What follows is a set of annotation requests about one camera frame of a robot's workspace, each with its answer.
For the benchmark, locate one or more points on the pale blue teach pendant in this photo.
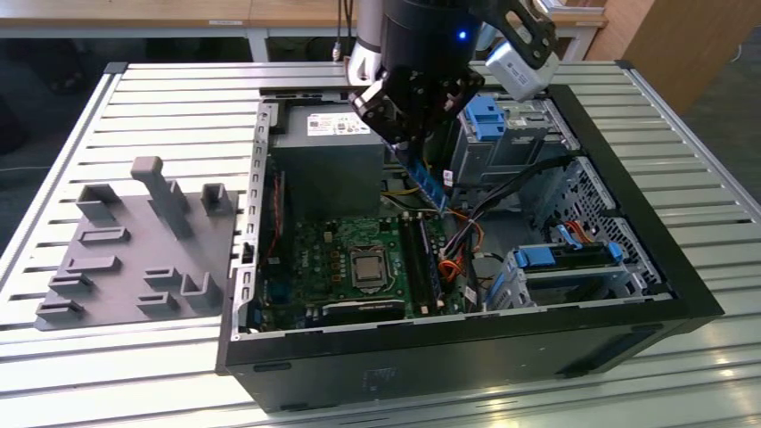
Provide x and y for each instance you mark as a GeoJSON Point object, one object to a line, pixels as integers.
{"type": "Point", "coordinates": [484, 38]}

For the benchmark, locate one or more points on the grey power supply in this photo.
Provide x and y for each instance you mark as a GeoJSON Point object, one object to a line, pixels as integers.
{"type": "Point", "coordinates": [327, 174]}

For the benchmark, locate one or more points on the hard disk in blue carrier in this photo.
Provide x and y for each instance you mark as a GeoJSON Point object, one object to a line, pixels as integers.
{"type": "Point", "coordinates": [535, 258]}

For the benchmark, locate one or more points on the wooden cabinet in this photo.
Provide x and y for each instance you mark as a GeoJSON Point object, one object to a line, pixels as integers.
{"type": "Point", "coordinates": [672, 44]}

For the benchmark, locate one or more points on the black graphics card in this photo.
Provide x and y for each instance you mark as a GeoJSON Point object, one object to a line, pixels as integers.
{"type": "Point", "coordinates": [363, 310]}

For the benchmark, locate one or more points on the grey metal disk bay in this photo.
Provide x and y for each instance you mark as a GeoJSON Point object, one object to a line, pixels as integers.
{"type": "Point", "coordinates": [571, 278]}

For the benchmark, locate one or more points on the black PC case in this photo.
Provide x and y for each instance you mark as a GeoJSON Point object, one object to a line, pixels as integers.
{"type": "Point", "coordinates": [476, 356]}

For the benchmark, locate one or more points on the round grey fan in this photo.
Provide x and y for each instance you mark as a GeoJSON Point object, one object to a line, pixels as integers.
{"type": "Point", "coordinates": [488, 267]}

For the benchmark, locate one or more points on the grey metal drive cage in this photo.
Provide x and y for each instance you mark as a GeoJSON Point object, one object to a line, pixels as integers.
{"type": "Point", "coordinates": [505, 156]}

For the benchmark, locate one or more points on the grey parts rack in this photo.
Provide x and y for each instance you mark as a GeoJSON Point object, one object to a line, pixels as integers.
{"type": "Point", "coordinates": [131, 267]}

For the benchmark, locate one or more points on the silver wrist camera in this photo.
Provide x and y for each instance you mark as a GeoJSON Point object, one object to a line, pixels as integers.
{"type": "Point", "coordinates": [520, 73]}

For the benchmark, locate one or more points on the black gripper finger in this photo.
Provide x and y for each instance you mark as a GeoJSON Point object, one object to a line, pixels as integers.
{"type": "Point", "coordinates": [460, 89]}
{"type": "Point", "coordinates": [387, 111]}

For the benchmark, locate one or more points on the green motherboard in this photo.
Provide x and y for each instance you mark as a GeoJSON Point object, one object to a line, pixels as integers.
{"type": "Point", "coordinates": [324, 258]}

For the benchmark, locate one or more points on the blue RAM stick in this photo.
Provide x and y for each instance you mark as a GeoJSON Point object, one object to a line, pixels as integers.
{"type": "Point", "coordinates": [428, 183]}

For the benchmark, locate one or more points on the blue drive bay clip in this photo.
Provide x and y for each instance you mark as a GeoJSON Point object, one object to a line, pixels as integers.
{"type": "Point", "coordinates": [484, 120]}

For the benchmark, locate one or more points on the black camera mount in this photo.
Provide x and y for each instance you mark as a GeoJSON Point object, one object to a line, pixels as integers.
{"type": "Point", "coordinates": [532, 31]}

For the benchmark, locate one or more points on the silver CPU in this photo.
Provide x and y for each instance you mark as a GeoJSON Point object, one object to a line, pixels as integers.
{"type": "Point", "coordinates": [367, 269]}

